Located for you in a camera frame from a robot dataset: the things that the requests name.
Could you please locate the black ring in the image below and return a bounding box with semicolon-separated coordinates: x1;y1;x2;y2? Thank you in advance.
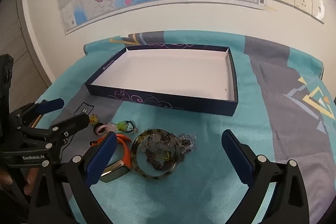
93;122;105;135

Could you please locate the orange smart watch band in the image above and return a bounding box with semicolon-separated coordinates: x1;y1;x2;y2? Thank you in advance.
100;134;132;183

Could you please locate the pink ring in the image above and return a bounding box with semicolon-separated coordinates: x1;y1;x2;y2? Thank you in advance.
94;122;117;136

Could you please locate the tortoiseshell bangle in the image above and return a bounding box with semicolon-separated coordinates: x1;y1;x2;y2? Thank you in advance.
131;129;183;180

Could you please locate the dark purple bead bracelet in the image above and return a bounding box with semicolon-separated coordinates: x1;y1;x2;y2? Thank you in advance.
144;131;190;171

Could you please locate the clear crystal bead bracelet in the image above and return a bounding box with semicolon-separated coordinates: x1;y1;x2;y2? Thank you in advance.
139;131;198;159

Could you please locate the person's left hand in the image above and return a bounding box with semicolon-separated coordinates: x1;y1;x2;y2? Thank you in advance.
0;168;40;196

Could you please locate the grey wooden door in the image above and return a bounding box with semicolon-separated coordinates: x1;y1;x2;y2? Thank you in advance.
1;0;51;111

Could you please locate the teal grey patterned cloth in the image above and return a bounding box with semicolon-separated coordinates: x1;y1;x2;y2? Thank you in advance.
38;31;335;223

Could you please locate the dark blue shallow box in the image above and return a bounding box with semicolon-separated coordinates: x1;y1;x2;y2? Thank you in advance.
85;44;239;117

